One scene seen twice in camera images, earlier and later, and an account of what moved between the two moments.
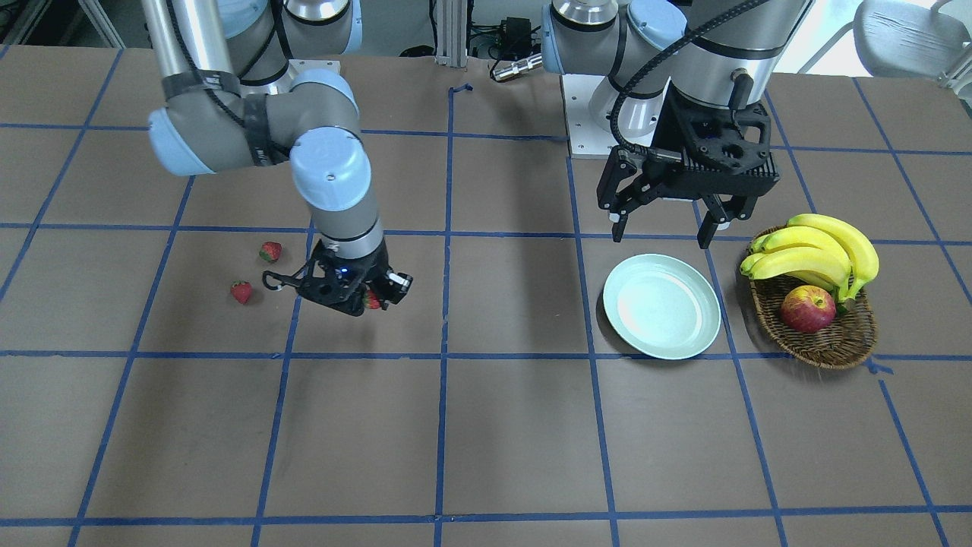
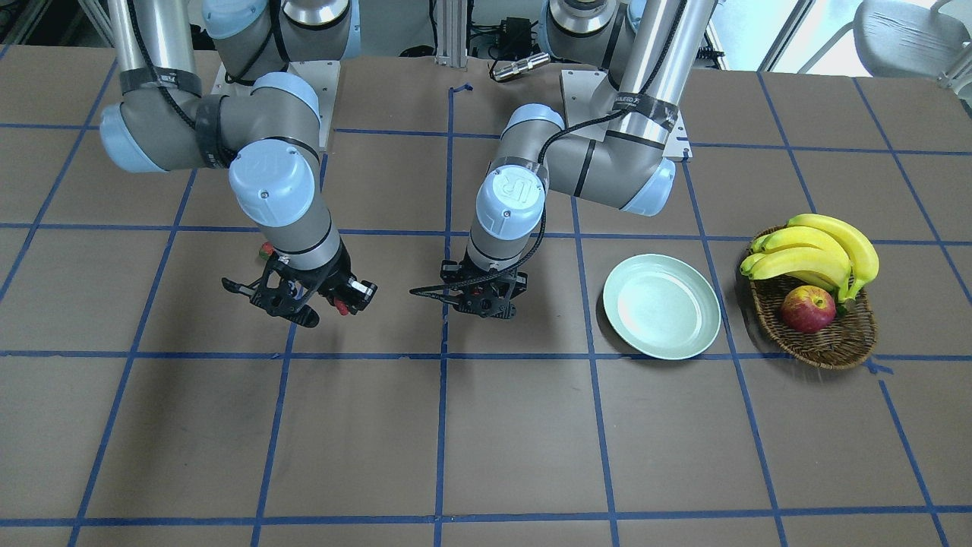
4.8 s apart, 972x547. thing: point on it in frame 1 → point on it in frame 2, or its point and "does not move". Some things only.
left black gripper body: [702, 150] → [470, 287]
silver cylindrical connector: [503, 72] does not move
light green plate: [661, 306] does not move
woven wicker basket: [847, 341] does not move
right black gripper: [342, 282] → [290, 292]
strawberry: [270, 251] does not move
